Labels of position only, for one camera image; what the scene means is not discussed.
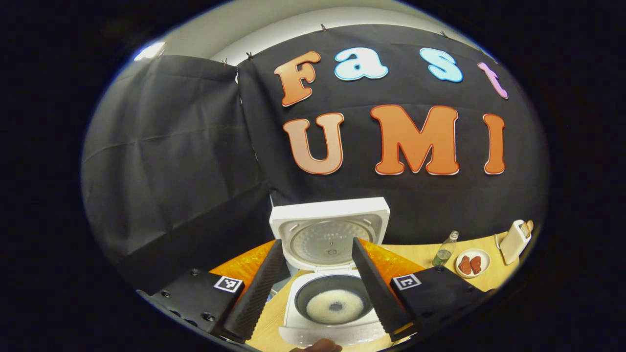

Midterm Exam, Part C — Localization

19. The black backdrop cloth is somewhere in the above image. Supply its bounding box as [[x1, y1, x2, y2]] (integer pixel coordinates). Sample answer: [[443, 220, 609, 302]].
[[81, 24, 551, 294]]

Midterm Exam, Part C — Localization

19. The white toaster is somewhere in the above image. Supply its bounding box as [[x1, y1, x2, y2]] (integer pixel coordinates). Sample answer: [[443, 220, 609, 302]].
[[499, 220, 533, 265]]

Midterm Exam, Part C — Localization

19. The clear plastic water bottle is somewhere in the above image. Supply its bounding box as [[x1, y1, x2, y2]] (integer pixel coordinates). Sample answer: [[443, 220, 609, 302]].
[[432, 231, 459, 267]]

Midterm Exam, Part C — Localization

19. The ceiling light panel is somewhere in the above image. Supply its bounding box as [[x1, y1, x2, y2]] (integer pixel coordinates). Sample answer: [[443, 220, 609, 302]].
[[134, 42, 166, 62]]

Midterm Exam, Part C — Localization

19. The white rice cooker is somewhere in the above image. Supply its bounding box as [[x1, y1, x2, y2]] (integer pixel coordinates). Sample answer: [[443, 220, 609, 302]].
[[269, 197, 392, 348]]

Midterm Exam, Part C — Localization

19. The white round plate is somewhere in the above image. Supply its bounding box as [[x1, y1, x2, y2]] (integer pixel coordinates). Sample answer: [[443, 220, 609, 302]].
[[455, 248, 491, 279]]

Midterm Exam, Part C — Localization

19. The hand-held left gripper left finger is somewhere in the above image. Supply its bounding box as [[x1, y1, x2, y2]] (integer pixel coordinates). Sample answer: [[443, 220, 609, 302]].
[[137, 239, 285, 344]]

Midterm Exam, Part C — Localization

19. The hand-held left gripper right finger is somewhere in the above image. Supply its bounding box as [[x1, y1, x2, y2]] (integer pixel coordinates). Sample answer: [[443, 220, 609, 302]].
[[351, 237, 494, 342]]

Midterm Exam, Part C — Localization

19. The white rice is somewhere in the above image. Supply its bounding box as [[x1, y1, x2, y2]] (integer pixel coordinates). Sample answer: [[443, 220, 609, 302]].
[[306, 289, 365, 324]]

